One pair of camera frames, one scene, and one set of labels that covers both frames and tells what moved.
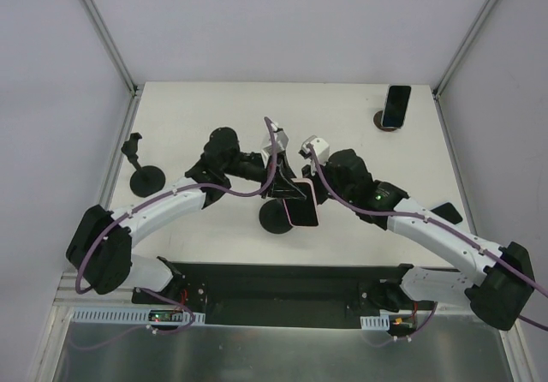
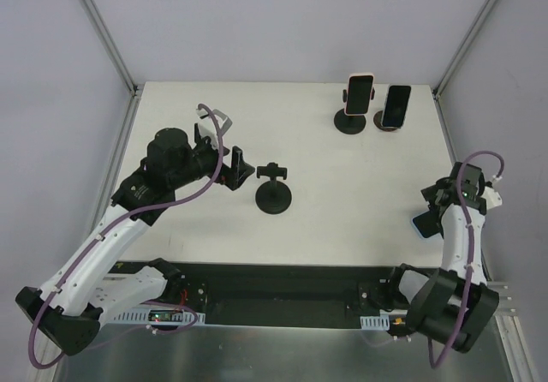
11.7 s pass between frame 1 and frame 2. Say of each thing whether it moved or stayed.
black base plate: stayed
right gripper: moved
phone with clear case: stayed
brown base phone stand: stayed
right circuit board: stayed
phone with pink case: moved
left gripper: moved
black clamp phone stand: moved
